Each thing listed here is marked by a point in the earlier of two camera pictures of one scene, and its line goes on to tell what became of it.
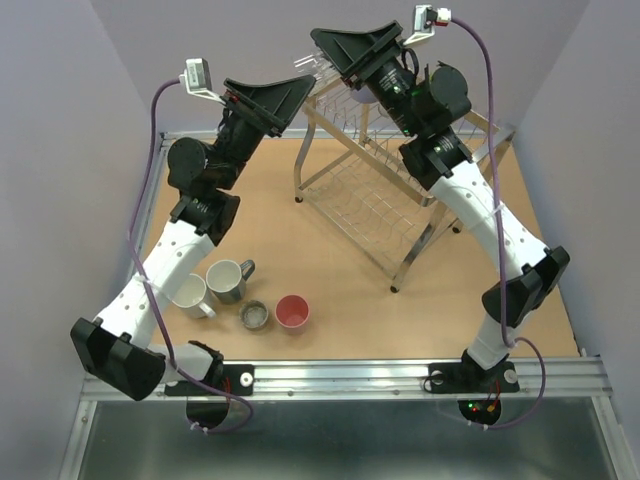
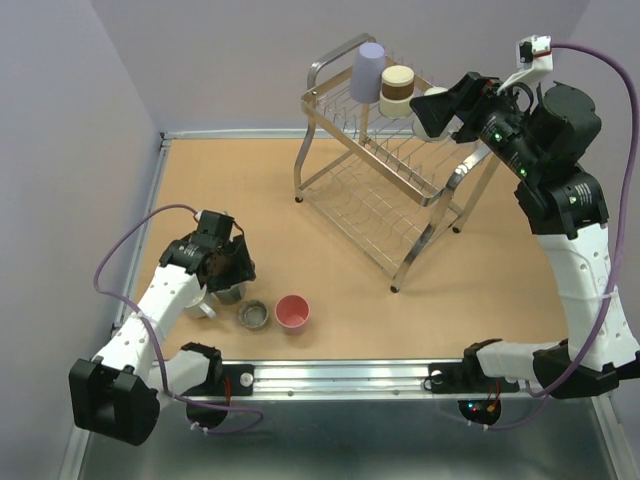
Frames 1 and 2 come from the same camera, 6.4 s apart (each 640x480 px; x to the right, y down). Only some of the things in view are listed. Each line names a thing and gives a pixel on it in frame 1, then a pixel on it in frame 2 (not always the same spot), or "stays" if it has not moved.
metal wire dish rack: x=354 y=182 stays
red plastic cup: x=292 y=312 stays
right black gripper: x=357 y=53 to x=473 y=99
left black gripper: x=269 y=107 to x=242 y=271
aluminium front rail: x=569 y=380 stays
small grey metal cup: x=253 y=314 stays
